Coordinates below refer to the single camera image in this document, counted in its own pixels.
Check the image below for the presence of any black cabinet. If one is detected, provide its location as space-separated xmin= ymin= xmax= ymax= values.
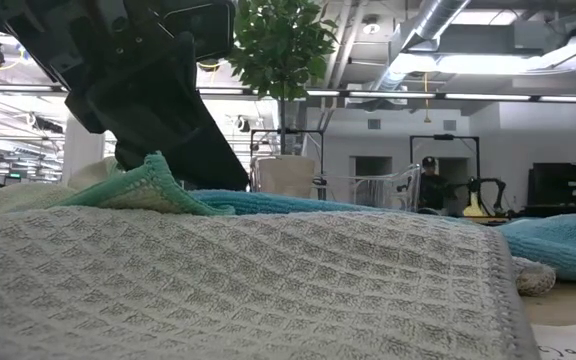
xmin=526 ymin=161 xmax=576 ymax=209

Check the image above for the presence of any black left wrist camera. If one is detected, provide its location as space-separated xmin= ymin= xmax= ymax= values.
xmin=161 ymin=0 xmax=237 ymax=64

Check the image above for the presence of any white plant pot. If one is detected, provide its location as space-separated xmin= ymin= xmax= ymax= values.
xmin=255 ymin=154 xmax=318 ymax=200

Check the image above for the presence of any clear plastic bin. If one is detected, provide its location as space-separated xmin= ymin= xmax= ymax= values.
xmin=247 ymin=154 xmax=423 ymax=214

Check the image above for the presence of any bright blue ribbed towel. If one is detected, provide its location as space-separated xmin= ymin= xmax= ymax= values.
xmin=187 ymin=188 xmax=576 ymax=285

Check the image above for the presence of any white handwritten paper tag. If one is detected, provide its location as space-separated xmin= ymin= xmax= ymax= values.
xmin=530 ymin=321 xmax=576 ymax=360

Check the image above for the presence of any grey waffle towel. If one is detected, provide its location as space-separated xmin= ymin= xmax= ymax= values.
xmin=0 ymin=205 xmax=558 ymax=360

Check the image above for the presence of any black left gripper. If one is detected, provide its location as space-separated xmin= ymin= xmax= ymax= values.
xmin=5 ymin=0 xmax=250 ymax=192

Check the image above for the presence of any person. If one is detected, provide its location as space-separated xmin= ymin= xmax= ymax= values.
xmin=416 ymin=155 xmax=453 ymax=212

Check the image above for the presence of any green leafy plant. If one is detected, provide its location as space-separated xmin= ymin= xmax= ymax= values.
xmin=226 ymin=0 xmax=340 ymax=156

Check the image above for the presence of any yellow cloth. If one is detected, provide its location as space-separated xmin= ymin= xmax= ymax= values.
xmin=462 ymin=192 xmax=490 ymax=218

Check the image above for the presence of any white column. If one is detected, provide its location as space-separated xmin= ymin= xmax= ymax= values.
xmin=61 ymin=114 xmax=106 ymax=179

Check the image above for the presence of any pale green towel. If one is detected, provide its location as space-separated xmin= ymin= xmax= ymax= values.
xmin=0 ymin=152 xmax=237 ymax=219

